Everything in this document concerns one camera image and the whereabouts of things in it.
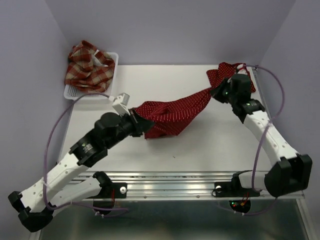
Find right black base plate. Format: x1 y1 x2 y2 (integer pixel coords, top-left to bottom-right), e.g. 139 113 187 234
211 181 260 198

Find red polka dot skirt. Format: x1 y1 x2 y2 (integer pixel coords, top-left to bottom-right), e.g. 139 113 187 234
206 62 243 89
130 86 213 141

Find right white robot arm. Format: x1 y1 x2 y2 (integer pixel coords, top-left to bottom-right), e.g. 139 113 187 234
211 73 313 198

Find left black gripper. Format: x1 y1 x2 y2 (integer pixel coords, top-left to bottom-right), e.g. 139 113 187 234
106 108 155 150

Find white plastic basket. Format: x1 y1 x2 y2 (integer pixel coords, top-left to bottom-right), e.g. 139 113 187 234
63 52 119 101

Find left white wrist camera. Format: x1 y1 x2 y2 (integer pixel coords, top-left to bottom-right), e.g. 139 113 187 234
112 92 130 116

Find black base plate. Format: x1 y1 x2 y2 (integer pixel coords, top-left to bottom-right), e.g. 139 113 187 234
89 182 128 199
211 181 260 198

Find aluminium rail frame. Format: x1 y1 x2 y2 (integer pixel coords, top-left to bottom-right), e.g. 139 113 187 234
29 64 316 240

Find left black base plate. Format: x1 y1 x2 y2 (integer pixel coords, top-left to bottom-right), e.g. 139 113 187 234
89 182 128 199

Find red beige plaid skirt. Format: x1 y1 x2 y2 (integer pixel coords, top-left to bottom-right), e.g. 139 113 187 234
64 40 116 93

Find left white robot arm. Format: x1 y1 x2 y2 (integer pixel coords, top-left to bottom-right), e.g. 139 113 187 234
8 109 154 233

